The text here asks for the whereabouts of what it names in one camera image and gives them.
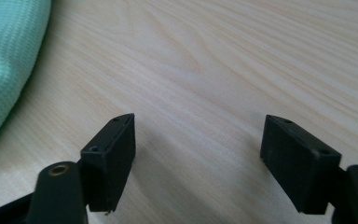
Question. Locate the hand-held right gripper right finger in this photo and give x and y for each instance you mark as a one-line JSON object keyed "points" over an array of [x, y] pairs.
{"points": [[301, 165]]}

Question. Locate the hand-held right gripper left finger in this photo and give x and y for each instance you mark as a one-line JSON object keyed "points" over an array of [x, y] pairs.
{"points": [[110, 161]]}

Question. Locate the teal shirt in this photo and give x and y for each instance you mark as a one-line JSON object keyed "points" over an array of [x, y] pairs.
{"points": [[6, 62]]}

